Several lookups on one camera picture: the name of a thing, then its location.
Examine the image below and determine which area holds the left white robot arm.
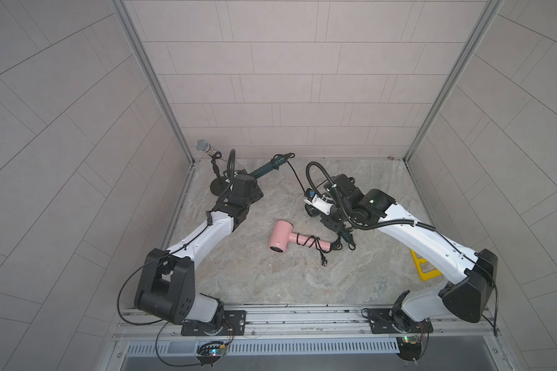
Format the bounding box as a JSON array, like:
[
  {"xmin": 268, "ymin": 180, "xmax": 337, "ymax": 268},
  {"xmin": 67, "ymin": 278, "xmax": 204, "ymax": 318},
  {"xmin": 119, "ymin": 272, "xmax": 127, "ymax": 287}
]
[{"xmin": 134, "ymin": 175, "xmax": 263, "ymax": 334}]

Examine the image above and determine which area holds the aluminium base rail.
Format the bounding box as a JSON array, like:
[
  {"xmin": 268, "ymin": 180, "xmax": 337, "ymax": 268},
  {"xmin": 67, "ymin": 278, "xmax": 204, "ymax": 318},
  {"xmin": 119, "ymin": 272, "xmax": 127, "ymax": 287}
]
[{"xmin": 114, "ymin": 305, "xmax": 492, "ymax": 340}]

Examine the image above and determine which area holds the pink hair dryer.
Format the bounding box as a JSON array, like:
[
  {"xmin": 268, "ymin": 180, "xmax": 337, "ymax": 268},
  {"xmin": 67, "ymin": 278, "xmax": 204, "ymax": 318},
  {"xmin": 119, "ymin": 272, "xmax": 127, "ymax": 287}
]
[{"xmin": 269, "ymin": 220, "xmax": 332, "ymax": 254}]

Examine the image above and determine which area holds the yellow sticker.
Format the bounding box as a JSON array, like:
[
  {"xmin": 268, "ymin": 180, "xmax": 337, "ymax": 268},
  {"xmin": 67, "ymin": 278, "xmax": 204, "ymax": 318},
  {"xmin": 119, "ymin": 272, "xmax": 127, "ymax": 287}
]
[{"xmin": 410, "ymin": 250, "xmax": 442, "ymax": 281}]

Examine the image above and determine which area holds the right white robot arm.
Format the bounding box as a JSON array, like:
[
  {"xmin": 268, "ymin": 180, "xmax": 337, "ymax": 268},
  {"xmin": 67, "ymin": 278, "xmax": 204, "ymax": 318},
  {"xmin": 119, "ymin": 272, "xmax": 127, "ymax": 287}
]
[{"xmin": 305, "ymin": 175, "xmax": 498, "ymax": 333}]

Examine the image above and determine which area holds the black microphone stand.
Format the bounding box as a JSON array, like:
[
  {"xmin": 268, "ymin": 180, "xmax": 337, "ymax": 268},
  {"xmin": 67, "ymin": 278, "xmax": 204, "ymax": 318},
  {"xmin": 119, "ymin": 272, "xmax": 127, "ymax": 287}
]
[{"xmin": 196, "ymin": 139, "xmax": 236, "ymax": 196}]

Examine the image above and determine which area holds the pink dryer black cord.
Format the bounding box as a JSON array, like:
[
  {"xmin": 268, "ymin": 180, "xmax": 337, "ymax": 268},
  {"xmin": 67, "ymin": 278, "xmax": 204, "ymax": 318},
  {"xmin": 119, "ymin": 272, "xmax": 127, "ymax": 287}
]
[{"xmin": 296, "ymin": 232, "xmax": 344, "ymax": 267}]

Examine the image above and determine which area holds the green hair dryer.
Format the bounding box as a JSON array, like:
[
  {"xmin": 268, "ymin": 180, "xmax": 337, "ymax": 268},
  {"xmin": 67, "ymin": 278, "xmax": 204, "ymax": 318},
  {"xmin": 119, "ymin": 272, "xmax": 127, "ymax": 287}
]
[
  {"xmin": 304, "ymin": 204, "xmax": 322, "ymax": 217},
  {"xmin": 250, "ymin": 152, "xmax": 296, "ymax": 179}
]

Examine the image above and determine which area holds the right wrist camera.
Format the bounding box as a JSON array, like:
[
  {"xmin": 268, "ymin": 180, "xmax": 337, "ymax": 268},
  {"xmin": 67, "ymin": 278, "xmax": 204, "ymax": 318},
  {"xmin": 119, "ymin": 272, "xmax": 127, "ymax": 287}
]
[{"xmin": 304, "ymin": 188, "xmax": 334, "ymax": 216}]

